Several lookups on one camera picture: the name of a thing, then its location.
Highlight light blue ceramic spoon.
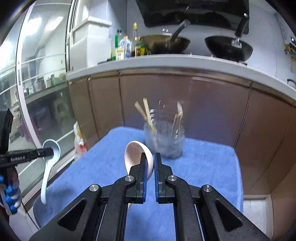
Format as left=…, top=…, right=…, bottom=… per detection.
left=40, top=139, right=61, bottom=204

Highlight pink ceramic spoon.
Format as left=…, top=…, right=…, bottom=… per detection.
left=124, top=140, right=154, bottom=210

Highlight wooden chopstick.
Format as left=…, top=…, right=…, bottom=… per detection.
left=134, top=101, right=147, bottom=121
left=175, top=113, right=182, bottom=138
left=171, top=114, right=179, bottom=137
left=144, top=98, right=158, bottom=133
left=142, top=97, right=158, bottom=134

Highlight white plastic fork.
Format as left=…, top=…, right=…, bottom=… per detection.
left=177, top=102, right=183, bottom=121

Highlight blue gloved left hand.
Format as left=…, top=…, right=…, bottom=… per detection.
left=1, top=167, right=22, bottom=216

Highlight plastic bag on floor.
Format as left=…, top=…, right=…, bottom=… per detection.
left=73, top=121, right=87, bottom=157

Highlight plastic stool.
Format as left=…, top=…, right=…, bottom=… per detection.
left=54, top=98, right=70, bottom=124

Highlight brown lower cabinets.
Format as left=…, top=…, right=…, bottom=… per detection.
left=67, top=67, right=295, bottom=240

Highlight white storage box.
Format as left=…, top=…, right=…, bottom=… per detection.
left=69, top=16, right=112, bottom=71

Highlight clear oil bottle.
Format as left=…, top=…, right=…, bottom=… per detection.
left=115, top=36, right=132, bottom=61

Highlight black frying pan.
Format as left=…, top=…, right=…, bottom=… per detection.
left=205, top=13, right=253, bottom=62

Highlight tall yellow-capped bottle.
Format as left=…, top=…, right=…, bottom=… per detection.
left=132, top=22, right=139, bottom=57

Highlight black range hood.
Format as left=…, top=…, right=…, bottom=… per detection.
left=136, top=0, right=249, bottom=31

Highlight wire utensil holder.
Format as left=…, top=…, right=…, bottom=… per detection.
left=144, top=102, right=185, bottom=159

